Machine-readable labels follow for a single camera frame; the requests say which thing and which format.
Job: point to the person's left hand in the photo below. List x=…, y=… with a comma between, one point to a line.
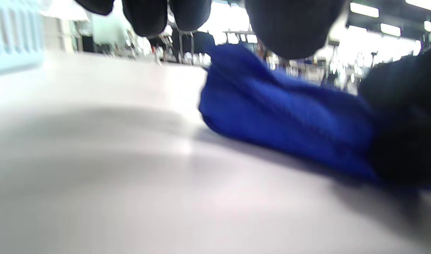
x=293, y=28

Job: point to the person's right hand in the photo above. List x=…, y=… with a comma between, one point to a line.
x=409, y=123

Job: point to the blue towel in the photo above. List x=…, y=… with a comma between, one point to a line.
x=272, y=106

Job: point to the long ceiling light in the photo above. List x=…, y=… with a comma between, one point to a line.
x=423, y=4
x=363, y=10
x=390, y=29

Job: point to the black office chair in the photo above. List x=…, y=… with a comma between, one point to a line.
x=201, y=40

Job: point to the light blue plastic basket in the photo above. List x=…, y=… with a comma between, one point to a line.
x=14, y=42

